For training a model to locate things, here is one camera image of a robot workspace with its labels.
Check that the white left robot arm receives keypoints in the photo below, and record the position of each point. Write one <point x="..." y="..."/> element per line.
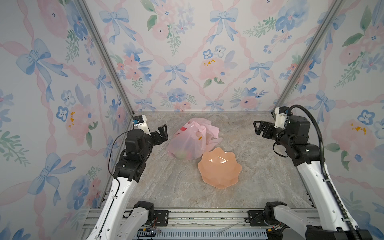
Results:
<point x="111" y="224"/>

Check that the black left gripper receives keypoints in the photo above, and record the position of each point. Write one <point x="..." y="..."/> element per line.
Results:
<point x="158" y="141"/>

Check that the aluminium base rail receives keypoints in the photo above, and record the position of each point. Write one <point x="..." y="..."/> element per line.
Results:
<point x="207" y="224"/>

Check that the aluminium corner post right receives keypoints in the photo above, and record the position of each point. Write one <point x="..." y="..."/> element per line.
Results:
<point x="320" y="33"/>

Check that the pink plastic bag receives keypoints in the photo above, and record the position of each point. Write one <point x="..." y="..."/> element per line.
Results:
<point x="193" y="139"/>

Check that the pink scalloped fruit plate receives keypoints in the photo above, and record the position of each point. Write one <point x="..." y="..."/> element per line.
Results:
<point x="219" y="169"/>

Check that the aluminium corner post left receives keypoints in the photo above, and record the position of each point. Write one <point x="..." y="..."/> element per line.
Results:
<point x="95" y="34"/>

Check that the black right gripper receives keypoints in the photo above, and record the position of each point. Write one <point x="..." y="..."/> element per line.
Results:
<point x="269" y="127"/>

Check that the aluminium corner post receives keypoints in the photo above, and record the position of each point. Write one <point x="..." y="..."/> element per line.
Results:
<point x="320" y="33"/>
<point x="95" y="34"/>

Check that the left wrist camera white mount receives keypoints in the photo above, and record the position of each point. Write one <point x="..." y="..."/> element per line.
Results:
<point x="140" y="122"/>

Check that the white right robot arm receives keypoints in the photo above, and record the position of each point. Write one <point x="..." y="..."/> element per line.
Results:
<point x="335" y="222"/>

